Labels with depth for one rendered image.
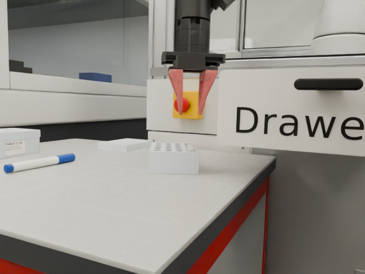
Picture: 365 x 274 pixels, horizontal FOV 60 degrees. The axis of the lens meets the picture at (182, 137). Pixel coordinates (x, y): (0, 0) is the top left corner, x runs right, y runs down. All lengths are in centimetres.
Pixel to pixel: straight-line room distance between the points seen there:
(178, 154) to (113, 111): 84
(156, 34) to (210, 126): 30
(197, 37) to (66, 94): 70
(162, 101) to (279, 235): 47
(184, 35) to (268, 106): 18
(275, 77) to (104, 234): 30
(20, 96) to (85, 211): 70
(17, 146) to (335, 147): 59
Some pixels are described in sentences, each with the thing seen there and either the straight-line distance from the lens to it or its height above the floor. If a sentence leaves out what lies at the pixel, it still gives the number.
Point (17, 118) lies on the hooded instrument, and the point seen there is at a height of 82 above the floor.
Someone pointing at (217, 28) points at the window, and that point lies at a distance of 87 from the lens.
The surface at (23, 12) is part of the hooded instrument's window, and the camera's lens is 109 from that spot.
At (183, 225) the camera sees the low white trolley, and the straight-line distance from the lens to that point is 32.
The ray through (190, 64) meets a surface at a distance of 51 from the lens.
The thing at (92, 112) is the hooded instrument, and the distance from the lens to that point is 124.
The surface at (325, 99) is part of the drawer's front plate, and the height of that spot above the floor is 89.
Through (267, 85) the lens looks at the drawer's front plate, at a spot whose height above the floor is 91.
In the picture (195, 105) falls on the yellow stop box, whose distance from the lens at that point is 80.
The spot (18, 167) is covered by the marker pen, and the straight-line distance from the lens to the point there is 58.
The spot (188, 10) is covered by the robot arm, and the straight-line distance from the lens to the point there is 53.
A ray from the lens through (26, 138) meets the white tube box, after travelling 75.
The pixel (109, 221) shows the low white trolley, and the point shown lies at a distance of 33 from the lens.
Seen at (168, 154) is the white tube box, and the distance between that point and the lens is 53.
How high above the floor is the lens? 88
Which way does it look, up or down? 6 degrees down
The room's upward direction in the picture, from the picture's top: 2 degrees clockwise
